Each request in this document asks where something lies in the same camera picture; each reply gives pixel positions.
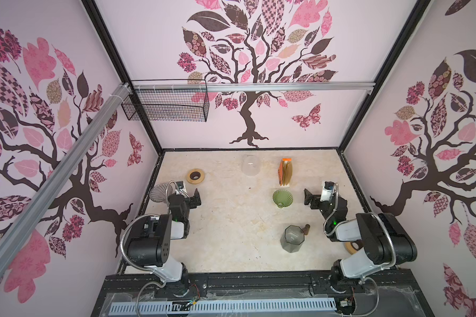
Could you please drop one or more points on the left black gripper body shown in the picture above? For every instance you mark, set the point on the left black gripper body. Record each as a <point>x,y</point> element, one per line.
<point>192,203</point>

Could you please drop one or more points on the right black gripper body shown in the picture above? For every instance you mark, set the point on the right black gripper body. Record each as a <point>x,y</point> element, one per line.
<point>323,207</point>

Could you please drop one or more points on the wooden dripper ring stand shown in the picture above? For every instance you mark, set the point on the wooden dripper ring stand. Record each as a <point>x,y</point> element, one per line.
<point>195,176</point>

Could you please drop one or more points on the brown paper filter stack holder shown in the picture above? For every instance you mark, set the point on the brown paper filter stack holder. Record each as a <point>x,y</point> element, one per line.
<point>285,172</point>

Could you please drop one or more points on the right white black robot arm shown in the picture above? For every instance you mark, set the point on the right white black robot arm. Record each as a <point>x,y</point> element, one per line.
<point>385,243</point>

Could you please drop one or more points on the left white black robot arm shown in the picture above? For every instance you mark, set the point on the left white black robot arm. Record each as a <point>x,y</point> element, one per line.
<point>145,244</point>

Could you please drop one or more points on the grey ribbed glass dripper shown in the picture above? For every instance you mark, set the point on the grey ribbed glass dripper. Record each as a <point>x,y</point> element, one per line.
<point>161,192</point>

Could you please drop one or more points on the grey glass server with knob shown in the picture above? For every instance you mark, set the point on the grey glass server with knob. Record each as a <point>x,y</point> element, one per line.
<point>293,238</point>

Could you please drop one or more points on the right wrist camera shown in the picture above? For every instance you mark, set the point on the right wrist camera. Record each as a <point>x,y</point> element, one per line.
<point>329,189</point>

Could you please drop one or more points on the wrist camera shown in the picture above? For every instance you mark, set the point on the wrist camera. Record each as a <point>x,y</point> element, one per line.
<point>180,187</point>
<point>329,189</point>

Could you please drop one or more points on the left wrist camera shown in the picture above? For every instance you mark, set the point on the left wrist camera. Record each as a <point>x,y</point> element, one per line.
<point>180,187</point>

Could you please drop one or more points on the black wire basket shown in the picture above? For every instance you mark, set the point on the black wire basket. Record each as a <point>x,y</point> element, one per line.
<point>174,100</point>

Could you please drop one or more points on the white slotted cable duct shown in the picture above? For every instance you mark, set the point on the white slotted cable duct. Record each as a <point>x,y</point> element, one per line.
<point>245,306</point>

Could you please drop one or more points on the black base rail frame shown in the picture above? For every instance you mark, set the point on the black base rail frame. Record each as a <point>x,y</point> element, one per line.
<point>394,292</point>

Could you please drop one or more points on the aluminium rail back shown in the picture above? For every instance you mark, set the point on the aluminium rail back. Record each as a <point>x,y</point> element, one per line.
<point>256,87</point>

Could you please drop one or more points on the aluminium rail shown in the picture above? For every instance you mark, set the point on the aluminium rail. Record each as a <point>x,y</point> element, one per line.
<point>15,238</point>
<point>256,87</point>

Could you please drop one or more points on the aluminium rail left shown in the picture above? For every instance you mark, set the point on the aluminium rail left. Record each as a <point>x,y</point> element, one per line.
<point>15,238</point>

